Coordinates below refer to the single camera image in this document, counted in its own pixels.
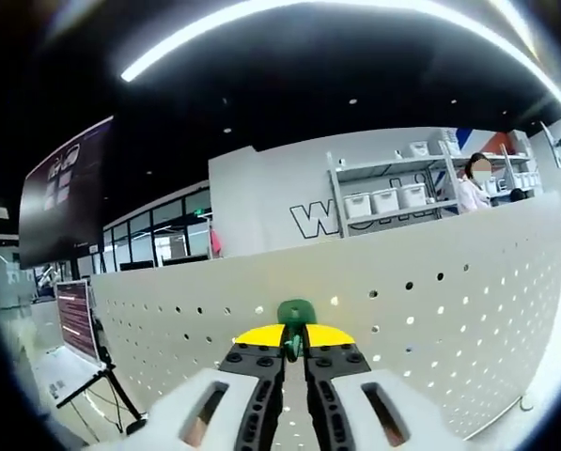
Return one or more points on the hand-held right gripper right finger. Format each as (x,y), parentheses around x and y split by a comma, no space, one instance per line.
(336,376)

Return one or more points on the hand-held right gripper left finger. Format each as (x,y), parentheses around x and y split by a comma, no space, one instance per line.
(256,376)

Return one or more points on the green hook assembly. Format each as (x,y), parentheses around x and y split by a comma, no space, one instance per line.
(296,311)

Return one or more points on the grey perforated mounting plate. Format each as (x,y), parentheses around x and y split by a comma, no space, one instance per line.
(355,272)

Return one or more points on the black monitor stand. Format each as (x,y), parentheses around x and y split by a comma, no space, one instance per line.
(105,357)

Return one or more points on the monitor with red text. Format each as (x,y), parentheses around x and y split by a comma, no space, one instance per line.
(75,319)

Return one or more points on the metal storage shelf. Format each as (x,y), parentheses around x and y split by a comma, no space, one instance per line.
(383,164)

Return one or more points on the ceiling light strip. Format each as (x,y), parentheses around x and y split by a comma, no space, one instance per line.
(261,42)

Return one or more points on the large dark wall screen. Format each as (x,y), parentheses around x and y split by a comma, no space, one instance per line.
(64,202)

